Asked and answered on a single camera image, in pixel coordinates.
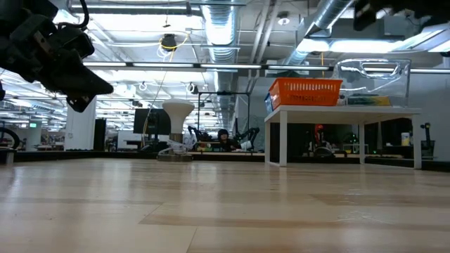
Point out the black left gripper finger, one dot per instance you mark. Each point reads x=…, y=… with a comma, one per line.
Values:
x=80, y=103
x=84, y=82

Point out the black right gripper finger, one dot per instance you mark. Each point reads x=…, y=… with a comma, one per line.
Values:
x=364, y=17

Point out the clear plastic bin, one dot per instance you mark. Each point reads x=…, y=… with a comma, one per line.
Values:
x=400, y=84

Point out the yellow green crayon box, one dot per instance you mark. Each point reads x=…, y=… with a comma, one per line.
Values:
x=369, y=102

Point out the orange plastic basket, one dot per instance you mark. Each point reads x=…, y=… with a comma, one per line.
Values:
x=306, y=93

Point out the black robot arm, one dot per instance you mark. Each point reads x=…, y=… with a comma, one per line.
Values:
x=197, y=133
x=251, y=133

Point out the white building column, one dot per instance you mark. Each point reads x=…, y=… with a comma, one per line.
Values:
x=81, y=130

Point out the green exit sign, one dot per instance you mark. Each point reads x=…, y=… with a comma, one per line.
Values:
x=33, y=124

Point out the black monitor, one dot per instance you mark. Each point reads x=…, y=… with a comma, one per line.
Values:
x=140, y=121

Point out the white mushroom lamp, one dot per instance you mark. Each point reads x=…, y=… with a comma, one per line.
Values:
x=178, y=109

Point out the white perforated metal shelf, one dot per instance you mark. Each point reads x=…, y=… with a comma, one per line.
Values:
x=334, y=114

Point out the person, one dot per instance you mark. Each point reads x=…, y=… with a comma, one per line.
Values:
x=318, y=131
x=223, y=135

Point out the pale yellow container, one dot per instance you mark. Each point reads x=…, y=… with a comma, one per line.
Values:
x=406, y=138

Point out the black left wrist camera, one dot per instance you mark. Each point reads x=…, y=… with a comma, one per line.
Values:
x=75, y=42

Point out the black aluminium rig frame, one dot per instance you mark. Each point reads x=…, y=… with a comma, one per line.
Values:
x=88, y=155

